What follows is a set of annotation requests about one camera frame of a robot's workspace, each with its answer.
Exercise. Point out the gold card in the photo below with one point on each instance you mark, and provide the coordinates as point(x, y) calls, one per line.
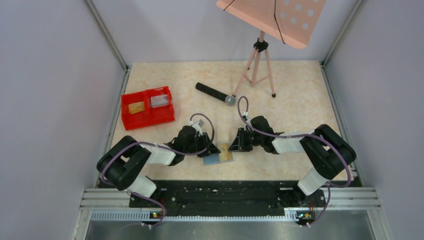
point(225, 155)
point(136, 107)

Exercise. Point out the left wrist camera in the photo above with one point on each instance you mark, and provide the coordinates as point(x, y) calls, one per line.
point(197, 125)

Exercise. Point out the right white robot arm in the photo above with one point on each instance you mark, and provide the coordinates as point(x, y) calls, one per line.
point(327, 151)

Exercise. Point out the gold card in bin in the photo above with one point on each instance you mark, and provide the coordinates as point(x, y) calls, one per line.
point(136, 107)

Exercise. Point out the pink music stand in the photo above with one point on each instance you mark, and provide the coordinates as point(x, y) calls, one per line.
point(290, 21)

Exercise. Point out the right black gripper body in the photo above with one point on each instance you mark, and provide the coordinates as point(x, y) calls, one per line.
point(242, 139)

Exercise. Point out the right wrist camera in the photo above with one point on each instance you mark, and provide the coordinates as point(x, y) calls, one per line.
point(246, 116)

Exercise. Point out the red plastic bin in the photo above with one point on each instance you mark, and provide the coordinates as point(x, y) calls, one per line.
point(151, 116)

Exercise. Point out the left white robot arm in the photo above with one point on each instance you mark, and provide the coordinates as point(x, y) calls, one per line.
point(121, 166)

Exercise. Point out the black handheld microphone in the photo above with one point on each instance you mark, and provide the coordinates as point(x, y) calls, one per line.
point(230, 100)

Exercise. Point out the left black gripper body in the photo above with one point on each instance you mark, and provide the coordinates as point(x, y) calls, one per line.
point(205, 143)

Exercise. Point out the silver card in bin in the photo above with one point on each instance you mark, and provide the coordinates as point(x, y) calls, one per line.
point(158, 101)

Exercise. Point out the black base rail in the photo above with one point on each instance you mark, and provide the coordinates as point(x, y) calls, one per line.
point(229, 198)

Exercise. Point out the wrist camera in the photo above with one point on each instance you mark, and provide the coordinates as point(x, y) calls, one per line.
point(246, 116)
point(197, 125)

